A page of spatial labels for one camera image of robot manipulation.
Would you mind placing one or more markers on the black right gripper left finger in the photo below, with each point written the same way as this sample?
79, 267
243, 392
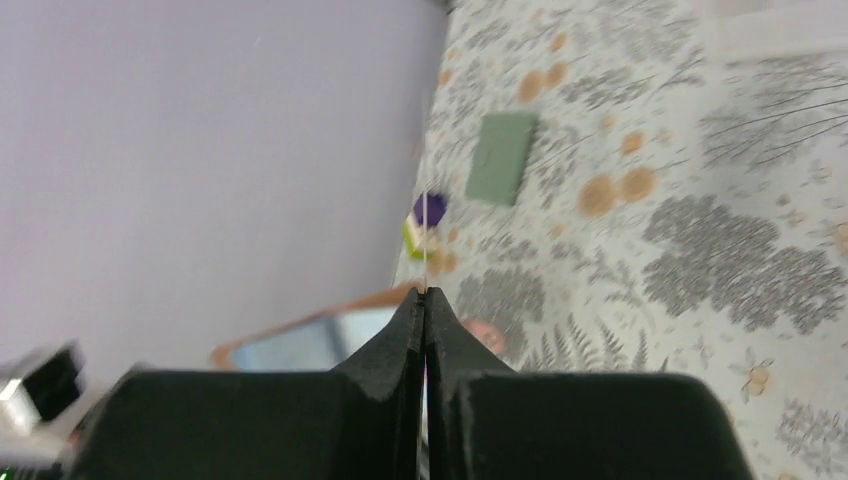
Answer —
359, 420

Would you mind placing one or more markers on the floral tablecloth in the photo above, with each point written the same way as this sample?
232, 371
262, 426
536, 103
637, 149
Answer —
675, 214

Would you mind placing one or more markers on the purple white green block stack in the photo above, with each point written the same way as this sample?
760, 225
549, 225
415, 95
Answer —
420, 228

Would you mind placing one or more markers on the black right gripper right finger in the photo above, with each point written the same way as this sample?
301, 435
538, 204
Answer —
487, 421

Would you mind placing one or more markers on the white two-compartment plastic bin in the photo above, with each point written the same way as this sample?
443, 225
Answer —
752, 30

